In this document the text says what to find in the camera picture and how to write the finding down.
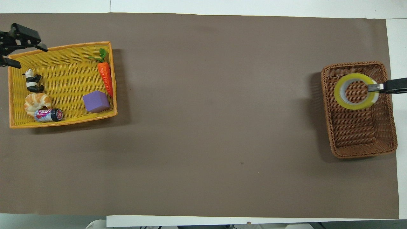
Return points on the yellow tape roll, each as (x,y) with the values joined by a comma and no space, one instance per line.
(341,98)

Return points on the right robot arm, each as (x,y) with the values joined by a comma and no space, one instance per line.
(299,226)

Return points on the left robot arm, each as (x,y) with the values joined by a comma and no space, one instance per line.
(96,225)

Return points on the yellow wicker basket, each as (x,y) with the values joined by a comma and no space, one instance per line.
(63,79)

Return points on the brown wicker basket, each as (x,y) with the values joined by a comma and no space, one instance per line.
(356,133)

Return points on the black and white panda figure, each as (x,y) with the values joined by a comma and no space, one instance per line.
(31,83)

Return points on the toy croissant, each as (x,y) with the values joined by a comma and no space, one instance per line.
(36,100)

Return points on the small drink can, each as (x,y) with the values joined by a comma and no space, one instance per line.
(47,115)

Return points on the orange toy carrot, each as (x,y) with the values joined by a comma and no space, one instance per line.
(105,74)

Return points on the purple foam cube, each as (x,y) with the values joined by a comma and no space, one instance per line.
(96,101)

